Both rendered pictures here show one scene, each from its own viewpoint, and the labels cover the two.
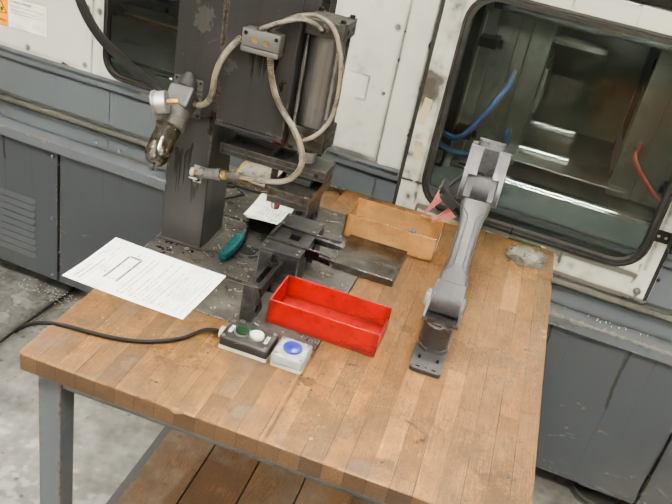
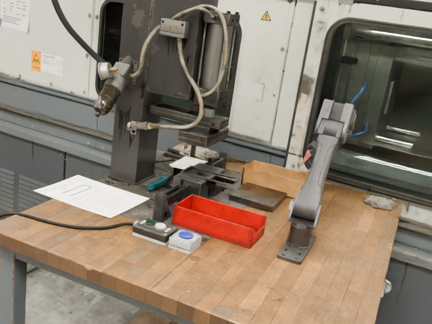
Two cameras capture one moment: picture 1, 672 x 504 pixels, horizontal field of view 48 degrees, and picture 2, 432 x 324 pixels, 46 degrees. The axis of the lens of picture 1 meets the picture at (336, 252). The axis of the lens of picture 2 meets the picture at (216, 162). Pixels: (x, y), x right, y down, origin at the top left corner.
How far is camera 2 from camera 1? 40 cm
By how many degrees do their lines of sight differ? 15
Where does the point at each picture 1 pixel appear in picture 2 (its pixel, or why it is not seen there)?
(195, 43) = (132, 35)
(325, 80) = (217, 54)
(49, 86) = (62, 107)
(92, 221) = not seen: hidden behind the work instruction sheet
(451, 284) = (309, 193)
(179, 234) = (121, 173)
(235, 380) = (139, 253)
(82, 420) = not seen: outside the picture
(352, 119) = (254, 115)
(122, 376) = (55, 245)
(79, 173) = (77, 164)
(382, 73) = (272, 81)
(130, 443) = not seen: outside the picture
